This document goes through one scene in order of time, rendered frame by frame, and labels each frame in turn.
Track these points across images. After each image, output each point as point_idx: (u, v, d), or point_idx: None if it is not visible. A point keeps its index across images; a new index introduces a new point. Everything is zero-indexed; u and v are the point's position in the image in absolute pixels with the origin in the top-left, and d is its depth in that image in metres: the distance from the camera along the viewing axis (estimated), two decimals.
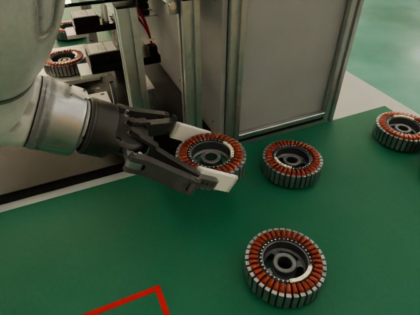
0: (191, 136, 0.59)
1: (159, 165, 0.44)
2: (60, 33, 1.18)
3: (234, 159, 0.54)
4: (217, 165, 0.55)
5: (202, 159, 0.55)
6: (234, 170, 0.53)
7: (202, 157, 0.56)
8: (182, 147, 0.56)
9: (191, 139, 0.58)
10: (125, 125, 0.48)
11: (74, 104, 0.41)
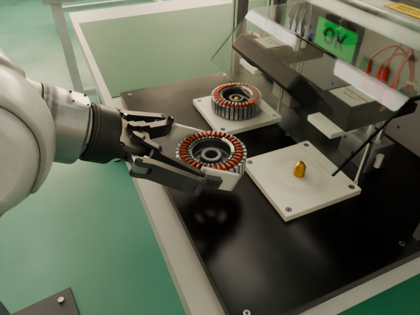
0: None
1: (166, 169, 0.44)
2: None
3: None
4: None
5: None
6: None
7: None
8: None
9: None
10: (127, 129, 0.48)
11: (77, 110, 0.40)
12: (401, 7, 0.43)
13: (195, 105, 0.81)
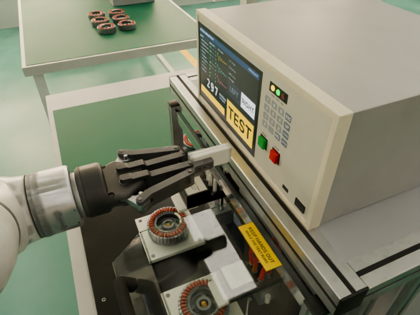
0: None
1: (144, 160, 0.57)
2: None
3: None
4: None
5: None
6: None
7: None
8: None
9: None
10: None
11: None
12: (249, 230, 0.59)
13: (136, 225, 0.97)
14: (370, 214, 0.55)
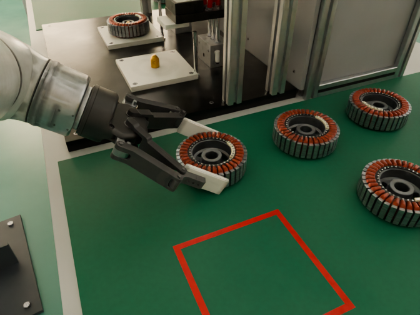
0: (284, 112, 0.64)
1: None
2: None
3: (330, 130, 0.59)
4: (312, 136, 0.61)
5: (299, 130, 0.61)
6: (332, 139, 0.58)
7: (298, 129, 0.61)
8: (279, 120, 0.61)
9: (285, 114, 0.63)
10: None
11: None
12: None
13: (98, 30, 0.99)
14: None
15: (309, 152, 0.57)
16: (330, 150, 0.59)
